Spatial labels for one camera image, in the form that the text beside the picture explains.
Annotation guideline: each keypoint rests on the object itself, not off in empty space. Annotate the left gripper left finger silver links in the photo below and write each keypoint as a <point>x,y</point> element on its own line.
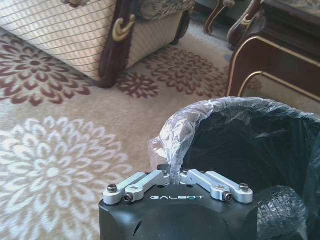
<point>140,183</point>

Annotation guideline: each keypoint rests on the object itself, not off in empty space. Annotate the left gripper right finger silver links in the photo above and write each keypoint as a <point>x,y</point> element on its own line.
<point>212,183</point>

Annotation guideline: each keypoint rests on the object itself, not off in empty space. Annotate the black trash bin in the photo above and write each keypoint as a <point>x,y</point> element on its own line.
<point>252,155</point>

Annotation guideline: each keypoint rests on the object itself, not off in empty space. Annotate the clear plastic bin liner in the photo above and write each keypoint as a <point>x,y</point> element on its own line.
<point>180,130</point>

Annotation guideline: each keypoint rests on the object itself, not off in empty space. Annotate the floral patterned beige carpet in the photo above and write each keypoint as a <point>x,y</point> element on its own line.
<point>75,140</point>

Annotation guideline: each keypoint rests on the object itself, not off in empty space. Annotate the dark wood gold-trimmed table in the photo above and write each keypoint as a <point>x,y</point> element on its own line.
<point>277,57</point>

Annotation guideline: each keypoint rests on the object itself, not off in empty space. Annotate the beige quilted sofa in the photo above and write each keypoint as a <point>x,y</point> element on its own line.
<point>75,35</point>

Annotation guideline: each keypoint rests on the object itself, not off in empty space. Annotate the carved dark wood side table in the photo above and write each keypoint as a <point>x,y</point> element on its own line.
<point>217,15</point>

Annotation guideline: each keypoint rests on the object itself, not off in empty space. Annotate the patterned sofa seat cushion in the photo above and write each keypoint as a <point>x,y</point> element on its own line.
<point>166,10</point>

